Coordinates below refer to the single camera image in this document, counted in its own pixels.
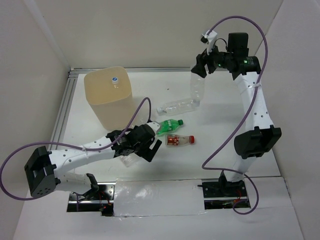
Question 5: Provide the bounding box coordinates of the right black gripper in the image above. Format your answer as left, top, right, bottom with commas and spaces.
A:
190, 39, 233, 79

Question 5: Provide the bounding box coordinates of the red label bottle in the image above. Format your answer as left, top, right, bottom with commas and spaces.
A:
165, 134, 195, 147

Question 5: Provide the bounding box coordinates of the clear crushed bottle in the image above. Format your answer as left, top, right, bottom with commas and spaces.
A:
120, 153, 141, 168

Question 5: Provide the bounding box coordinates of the green soda bottle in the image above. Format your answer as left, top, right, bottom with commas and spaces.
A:
156, 119, 184, 136

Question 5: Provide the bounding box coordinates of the clear bottle white cap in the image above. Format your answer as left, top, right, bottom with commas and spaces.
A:
111, 77, 119, 88

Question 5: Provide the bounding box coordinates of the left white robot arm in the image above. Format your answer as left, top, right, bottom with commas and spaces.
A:
24, 122, 162, 200

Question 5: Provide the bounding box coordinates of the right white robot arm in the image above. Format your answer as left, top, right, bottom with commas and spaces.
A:
191, 31, 282, 196

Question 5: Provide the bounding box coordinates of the beige plastic bin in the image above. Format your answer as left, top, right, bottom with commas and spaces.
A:
84, 66, 136, 131

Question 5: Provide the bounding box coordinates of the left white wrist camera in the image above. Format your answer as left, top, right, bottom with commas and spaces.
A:
147, 121, 161, 135

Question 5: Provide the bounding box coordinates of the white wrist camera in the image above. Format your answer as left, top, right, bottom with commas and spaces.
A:
200, 30, 218, 54
147, 121, 161, 135

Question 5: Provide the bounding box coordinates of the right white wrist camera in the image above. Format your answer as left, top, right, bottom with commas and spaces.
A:
200, 30, 218, 54

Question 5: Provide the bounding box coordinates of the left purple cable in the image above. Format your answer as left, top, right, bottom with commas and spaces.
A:
0, 97, 152, 201

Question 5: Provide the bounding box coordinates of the purple cable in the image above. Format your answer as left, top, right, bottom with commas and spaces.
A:
201, 15, 270, 215
0, 97, 152, 201

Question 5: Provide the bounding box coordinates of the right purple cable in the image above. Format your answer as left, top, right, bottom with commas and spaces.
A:
201, 15, 270, 215

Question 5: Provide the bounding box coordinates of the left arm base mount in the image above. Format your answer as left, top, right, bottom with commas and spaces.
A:
66, 182, 116, 217

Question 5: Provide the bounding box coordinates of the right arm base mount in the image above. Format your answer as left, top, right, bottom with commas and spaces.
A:
197, 179, 251, 210

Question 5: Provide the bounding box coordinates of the aluminium frame rail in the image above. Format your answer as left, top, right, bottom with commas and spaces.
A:
37, 66, 248, 182

